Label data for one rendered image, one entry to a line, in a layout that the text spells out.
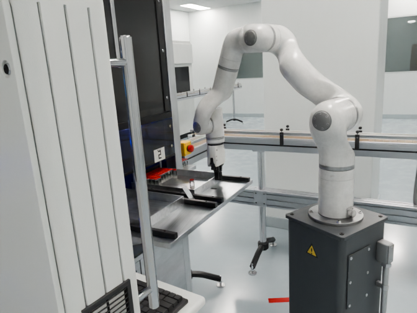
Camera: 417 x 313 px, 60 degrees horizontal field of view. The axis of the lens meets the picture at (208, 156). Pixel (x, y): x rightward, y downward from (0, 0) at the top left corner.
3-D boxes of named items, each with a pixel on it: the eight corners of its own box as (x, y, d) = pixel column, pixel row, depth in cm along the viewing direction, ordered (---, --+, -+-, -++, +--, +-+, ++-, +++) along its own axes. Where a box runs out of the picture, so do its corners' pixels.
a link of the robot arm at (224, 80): (218, 71, 141) (201, 140, 155) (243, 69, 152) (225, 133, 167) (201, 63, 146) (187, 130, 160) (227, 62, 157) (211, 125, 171)
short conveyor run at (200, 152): (169, 177, 199) (167, 148, 195) (146, 174, 207) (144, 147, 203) (224, 149, 257) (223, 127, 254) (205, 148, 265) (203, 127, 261)
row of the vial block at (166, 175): (149, 187, 170) (148, 178, 169) (170, 176, 185) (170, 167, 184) (152, 188, 169) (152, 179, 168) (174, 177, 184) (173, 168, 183)
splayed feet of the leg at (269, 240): (245, 274, 253) (244, 256, 250) (269, 243, 295) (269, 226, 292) (256, 277, 249) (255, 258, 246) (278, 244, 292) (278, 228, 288)
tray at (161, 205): (74, 216, 141) (73, 208, 141) (120, 194, 163) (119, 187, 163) (144, 230, 125) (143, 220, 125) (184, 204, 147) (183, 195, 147)
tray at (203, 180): (131, 189, 170) (131, 182, 169) (163, 174, 192) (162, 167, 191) (195, 197, 154) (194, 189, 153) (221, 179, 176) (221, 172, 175)
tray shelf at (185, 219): (65, 226, 138) (64, 222, 137) (169, 174, 197) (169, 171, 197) (170, 249, 115) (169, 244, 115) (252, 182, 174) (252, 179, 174)
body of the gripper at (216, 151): (213, 138, 172) (215, 161, 174) (202, 143, 163) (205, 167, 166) (228, 138, 168) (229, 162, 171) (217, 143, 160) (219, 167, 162)
